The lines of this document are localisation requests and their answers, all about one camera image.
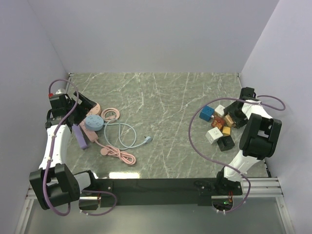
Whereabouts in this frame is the light blue power cable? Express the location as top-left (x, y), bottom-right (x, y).
top-left (102, 121), bottom-right (154, 150)

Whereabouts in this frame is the blue cube socket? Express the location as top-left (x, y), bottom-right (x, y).
top-left (199, 105), bottom-right (215, 122)

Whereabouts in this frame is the purple USB power strip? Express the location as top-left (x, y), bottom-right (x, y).
top-left (72, 124), bottom-right (88, 150)

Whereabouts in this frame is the pink power strip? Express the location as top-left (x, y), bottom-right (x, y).
top-left (79, 121), bottom-right (98, 142)

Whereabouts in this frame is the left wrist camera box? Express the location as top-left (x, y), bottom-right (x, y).
top-left (49, 94), bottom-right (67, 110)

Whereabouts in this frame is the brown patterned cube socket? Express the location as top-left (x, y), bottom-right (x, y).
top-left (211, 116), bottom-right (226, 130)

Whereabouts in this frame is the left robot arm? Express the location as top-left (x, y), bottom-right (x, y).
top-left (29, 92), bottom-right (98, 210)

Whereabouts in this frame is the white patterned cube socket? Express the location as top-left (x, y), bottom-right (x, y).
top-left (214, 105), bottom-right (225, 118)

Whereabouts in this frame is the yellow patterned cube socket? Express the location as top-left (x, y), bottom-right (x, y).
top-left (224, 115), bottom-right (235, 127)

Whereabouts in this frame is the light blue round socket base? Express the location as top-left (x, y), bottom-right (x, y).
top-left (84, 115), bottom-right (104, 132)

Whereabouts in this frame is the small orange cube plug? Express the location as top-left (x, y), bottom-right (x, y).
top-left (222, 126), bottom-right (231, 137)

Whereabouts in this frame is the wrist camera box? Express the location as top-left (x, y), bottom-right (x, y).
top-left (49, 94), bottom-right (67, 110)
top-left (239, 87), bottom-right (256, 100)

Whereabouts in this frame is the pink power strip cable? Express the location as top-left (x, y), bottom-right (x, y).
top-left (94, 137), bottom-right (137, 166)

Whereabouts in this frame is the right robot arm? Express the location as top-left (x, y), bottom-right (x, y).
top-left (214, 99), bottom-right (282, 195)

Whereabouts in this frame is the black cube socket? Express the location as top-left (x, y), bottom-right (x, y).
top-left (217, 136), bottom-right (235, 152)

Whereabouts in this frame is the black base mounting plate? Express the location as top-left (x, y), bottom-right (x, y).
top-left (68, 177), bottom-right (244, 212)

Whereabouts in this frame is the pink round socket base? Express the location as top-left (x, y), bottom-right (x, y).
top-left (87, 102), bottom-right (101, 116)

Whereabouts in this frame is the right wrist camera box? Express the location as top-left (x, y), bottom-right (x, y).
top-left (239, 87), bottom-right (256, 100)

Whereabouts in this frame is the aluminium rail frame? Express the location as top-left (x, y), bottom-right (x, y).
top-left (13, 72), bottom-right (297, 234)

